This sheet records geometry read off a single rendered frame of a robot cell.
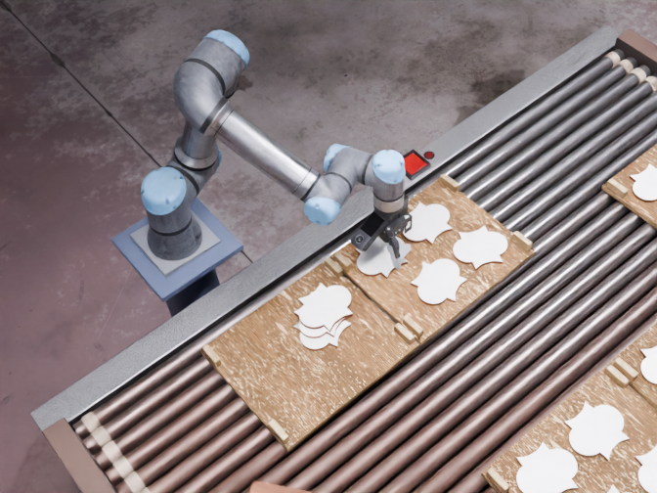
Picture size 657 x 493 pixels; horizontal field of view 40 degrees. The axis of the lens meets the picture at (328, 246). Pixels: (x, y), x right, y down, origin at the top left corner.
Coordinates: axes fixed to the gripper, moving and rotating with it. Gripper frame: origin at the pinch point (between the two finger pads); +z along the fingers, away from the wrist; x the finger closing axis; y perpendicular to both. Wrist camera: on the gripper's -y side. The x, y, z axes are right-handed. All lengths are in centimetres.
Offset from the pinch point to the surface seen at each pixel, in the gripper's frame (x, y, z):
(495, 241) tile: -16.9, 24.7, -1.1
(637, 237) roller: -40, 55, 1
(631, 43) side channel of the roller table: 7, 110, -3
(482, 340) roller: -34.5, 2.2, 2.4
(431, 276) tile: -13.7, 4.8, -0.6
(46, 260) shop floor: 140, -53, 96
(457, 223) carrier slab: -5.4, 22.4, 0.1
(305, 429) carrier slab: -24, -46, 2
